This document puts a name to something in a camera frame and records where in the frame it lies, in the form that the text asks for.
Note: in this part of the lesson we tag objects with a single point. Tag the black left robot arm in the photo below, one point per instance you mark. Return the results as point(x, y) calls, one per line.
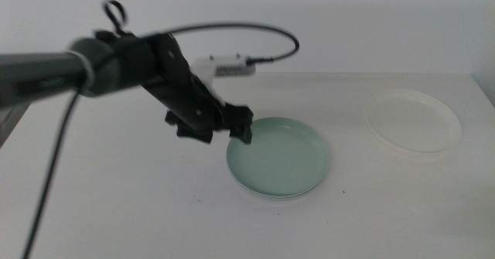
point(38, 71)

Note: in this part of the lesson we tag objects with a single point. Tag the white shallow bowl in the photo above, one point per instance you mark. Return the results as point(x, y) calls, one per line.
point(412, 121)

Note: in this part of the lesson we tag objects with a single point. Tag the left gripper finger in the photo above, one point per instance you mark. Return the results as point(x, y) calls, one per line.
point(243, 133)
point(197, 135)

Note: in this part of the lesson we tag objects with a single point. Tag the white zip tie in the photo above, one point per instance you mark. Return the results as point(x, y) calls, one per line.
point(89, 67)

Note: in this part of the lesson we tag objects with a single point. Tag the mint green shallow bowl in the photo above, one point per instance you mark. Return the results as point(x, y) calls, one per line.
point(282, 158)

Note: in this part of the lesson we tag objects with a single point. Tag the grey shallow bowl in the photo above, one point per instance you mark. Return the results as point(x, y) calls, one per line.
point(280, 197)

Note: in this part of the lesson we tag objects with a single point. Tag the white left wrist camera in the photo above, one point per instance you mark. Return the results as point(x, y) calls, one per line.
point(232, 67)

